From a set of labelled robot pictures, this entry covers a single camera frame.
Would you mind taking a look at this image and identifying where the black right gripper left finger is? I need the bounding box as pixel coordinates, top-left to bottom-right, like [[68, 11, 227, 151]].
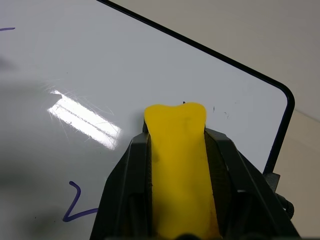
[[89, 119, 154, 240]]

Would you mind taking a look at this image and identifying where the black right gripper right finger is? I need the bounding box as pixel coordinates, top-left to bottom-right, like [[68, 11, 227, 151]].
[[204, 127, 303, 240]]

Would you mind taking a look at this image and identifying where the yellow whiteboard eraser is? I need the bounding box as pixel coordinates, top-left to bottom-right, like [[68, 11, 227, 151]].
[[143, 101, 222, 240]]

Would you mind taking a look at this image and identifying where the black whiteboard stand clamp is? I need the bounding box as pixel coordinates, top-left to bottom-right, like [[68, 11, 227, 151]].
[[262, 171, 295, 221]]

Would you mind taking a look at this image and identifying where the black-framed whiteboard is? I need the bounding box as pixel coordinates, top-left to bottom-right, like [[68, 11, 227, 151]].
[[0, 0, 296, 240]]

